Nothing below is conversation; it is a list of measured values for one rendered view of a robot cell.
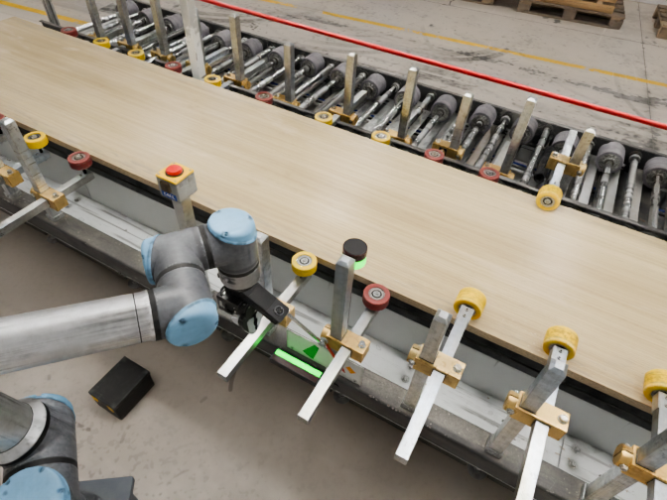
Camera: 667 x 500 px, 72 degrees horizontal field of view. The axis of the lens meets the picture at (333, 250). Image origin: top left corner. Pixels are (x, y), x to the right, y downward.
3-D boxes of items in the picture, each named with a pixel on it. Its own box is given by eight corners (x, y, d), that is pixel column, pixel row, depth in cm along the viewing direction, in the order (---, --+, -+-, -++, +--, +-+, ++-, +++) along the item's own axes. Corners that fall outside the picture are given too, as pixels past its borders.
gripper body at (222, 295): (237, 289, 114) (231, 256, 105) (266, 303, 112) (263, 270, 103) (218, 311, 109) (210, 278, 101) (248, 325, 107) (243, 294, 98)
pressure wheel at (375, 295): (378, 329, 139) (383, 308, 131) (355, 318, 142) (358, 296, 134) (389, 312, 144) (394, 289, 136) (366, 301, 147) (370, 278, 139)
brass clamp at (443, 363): (454, 391, 113) (459, 381, 110) (403, 366, 117) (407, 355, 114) (462, 372, 117) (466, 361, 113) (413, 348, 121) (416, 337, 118)
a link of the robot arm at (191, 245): (142, 272, 80) (213, 253, 84) (133, 229, 87) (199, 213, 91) (155, 305, 87) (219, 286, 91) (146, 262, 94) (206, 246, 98)
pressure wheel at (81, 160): (78, 175, 183) (67, 150, 175) (100, 173, 185) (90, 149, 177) (75, 187, 178) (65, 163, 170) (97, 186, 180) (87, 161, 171)
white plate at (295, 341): (359, 386, 137) (363, 369, 130) (286, 347, 145) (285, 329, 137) (360, 385, 137) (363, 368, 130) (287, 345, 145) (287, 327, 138)
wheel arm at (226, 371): (227, 384, 124) (225, 376, 121) (217, 378, 125) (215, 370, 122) (312, 279, 151) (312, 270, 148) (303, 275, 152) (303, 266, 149)
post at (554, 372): (494, 461, 127) (567, 375, 92) (482, 454, 128) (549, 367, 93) (498, 449, 129) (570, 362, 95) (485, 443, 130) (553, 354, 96)
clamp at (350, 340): (360, 363, 129) (362, 354, 125) (319, 342, 133) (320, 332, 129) (369, 348, 132) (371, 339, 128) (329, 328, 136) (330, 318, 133)
